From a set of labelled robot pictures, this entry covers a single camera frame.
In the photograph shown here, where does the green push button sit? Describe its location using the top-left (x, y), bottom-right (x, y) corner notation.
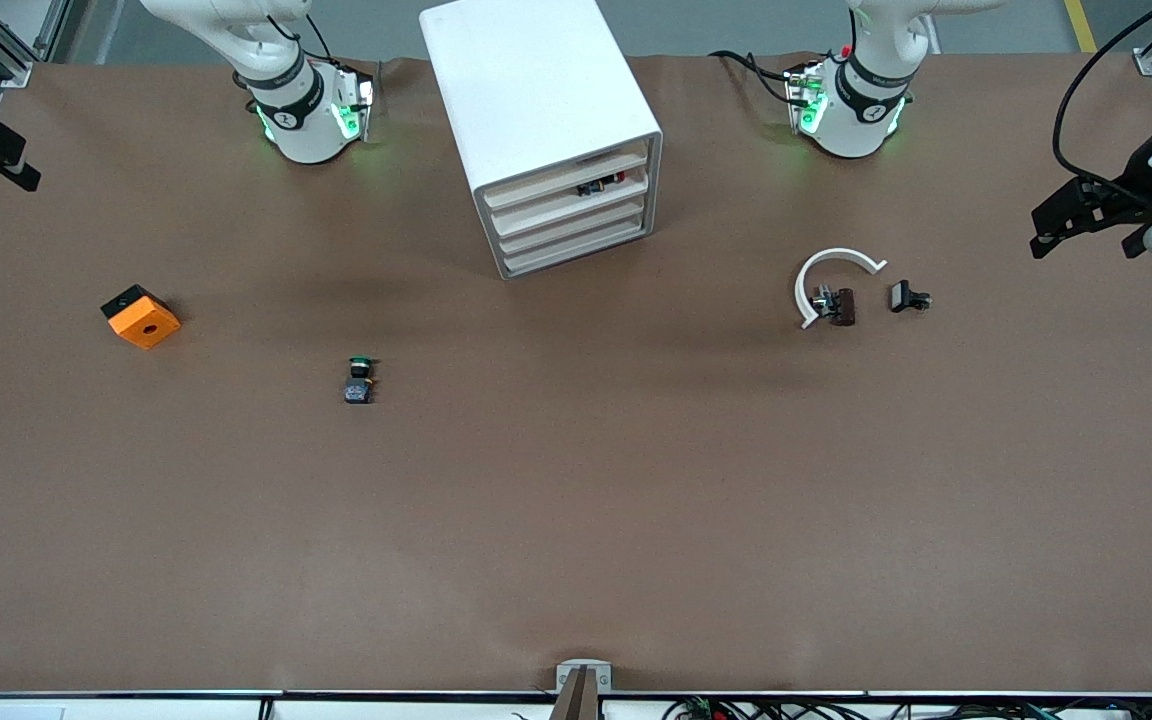
top-left (342, 356), bottom-right (380, 406)

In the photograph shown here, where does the white drawer cabinet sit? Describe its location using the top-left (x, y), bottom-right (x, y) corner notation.
top-left (419, 0), bottom-right (664, 281)

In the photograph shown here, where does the orange and black box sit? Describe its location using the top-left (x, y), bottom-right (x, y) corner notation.
top-left (101, 284), bottom-right (182, 351)

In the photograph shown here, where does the white curved plastic piece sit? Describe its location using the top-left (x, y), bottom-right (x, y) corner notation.
top-left (794, 247), bottom-right (889, 331)

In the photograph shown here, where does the small brown component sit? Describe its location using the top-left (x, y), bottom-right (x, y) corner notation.
top-left (811, 285), bottom-right (857, 328)

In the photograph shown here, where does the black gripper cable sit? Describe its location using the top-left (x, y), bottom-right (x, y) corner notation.
top-left (1052, 0), bottom-right (1152, 187)

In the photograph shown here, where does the black arm base cable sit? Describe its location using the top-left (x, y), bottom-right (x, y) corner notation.
top-left (709, 48), bottom-right (799, 107)

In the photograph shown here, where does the white table edge rail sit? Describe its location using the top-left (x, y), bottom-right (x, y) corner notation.
top-left (0, 690), bottom-right (1152, 720)

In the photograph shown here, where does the bundle of coloured cables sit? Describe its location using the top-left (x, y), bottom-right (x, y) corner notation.
top-left (661, 697), bottom-right (1152, 720)

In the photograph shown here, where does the grey metal bracket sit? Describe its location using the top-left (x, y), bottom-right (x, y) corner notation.
top-left (556, 659), bottom-right (613, 694)

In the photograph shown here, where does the brown camera post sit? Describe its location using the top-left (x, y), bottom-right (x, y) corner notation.
top-left (548, 668), bottom-right (602, 720)

